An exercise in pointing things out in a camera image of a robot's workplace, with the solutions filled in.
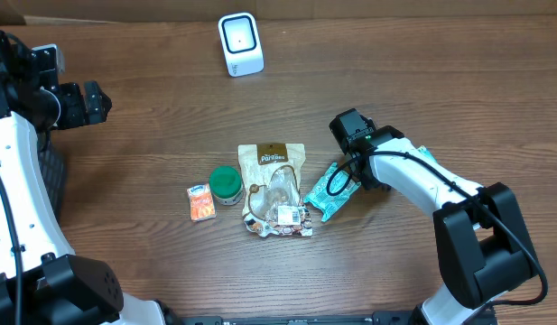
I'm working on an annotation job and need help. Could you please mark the teal wet wipes pack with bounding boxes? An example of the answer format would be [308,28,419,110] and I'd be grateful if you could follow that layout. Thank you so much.
[303,162,361,223]

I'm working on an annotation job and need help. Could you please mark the green Kleenex tissue pack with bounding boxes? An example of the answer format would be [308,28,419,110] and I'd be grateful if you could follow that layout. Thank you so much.
[417,145,437,163]

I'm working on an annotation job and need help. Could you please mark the brown Pantree snack pouch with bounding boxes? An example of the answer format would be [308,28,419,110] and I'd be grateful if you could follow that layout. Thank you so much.
[238,143,313,237]

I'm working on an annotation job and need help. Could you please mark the green lid jar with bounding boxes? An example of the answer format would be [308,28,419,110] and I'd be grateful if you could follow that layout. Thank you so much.
[209,166,244,206]

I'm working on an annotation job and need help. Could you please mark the orange Kleenex tissue pack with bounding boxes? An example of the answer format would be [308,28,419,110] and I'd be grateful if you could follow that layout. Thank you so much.
[187,184,217,222]

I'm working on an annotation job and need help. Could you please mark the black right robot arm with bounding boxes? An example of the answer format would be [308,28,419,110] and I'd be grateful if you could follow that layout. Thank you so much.
[330,108,549,324]

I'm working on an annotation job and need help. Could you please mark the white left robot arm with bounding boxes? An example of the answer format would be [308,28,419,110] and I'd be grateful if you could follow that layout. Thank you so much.
[0,30,175,324]

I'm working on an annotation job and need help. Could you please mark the white barcode scanner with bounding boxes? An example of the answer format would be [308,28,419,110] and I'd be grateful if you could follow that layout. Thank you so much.
[218,12,265,78]

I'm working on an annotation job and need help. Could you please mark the grey plastic mesh basket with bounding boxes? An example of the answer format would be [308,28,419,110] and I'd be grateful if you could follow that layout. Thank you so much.
[38,141,67,221]

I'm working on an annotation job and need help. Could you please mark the brown cardboard backdrop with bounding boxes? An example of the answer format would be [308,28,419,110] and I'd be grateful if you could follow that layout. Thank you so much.
[0,0,557,25]

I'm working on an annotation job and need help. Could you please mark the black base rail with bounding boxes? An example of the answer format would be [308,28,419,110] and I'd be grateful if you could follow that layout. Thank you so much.
[180,309,426,325]

